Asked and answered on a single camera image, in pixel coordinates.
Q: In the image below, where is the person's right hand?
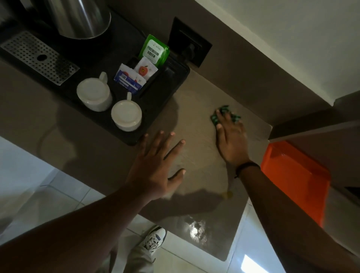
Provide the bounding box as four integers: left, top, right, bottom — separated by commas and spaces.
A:
215, 109, 251, 167

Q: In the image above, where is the person's left hand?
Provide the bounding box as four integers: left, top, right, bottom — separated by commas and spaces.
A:
126, 130, 186, 201

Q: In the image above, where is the green cleaning cloth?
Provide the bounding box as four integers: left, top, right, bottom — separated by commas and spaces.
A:
210, 105, 242, 130

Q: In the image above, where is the person's left forearm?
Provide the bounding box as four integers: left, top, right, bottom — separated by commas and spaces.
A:
0, 183, 158, 273

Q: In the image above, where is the person's right forearm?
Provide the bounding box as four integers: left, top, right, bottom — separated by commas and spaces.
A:
236, 164, 360, 273

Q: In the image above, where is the white ceramic cup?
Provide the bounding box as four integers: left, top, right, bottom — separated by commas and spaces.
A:
111, 92, 142, 132
76, 71, 113, 112

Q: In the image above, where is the black wristband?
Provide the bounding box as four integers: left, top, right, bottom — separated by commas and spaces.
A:
234, 161, 261, 179

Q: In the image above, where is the black serving tray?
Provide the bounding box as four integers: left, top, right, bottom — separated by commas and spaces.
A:
0, 6, 191, 147

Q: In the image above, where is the blue and white sachet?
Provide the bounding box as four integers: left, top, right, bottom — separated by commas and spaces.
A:
114, 63, 147, 95

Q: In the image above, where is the white sneaker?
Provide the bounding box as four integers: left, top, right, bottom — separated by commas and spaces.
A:
137, 225, 167, 256

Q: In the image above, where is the white sachet with red fruit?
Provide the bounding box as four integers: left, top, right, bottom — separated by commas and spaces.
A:
134, 57, 158, 78

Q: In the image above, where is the orange plastic bin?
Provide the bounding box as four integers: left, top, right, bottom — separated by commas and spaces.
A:
260, 140, 332, 228

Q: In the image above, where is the green tea packet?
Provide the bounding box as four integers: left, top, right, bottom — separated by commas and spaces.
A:
138, 34, 170, 68

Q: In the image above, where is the beige trouser leg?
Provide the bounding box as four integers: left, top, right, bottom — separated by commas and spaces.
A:
96, 244, 156, 273

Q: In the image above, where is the perforated metal drip grid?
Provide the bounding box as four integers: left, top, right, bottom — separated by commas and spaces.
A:
0, 31, 80, 86

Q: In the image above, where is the steel electric kettle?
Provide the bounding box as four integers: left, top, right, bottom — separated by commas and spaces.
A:
43, 0, 112, 40

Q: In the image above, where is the black wall socket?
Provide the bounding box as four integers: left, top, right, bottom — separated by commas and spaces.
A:
168, 17, 213, 68

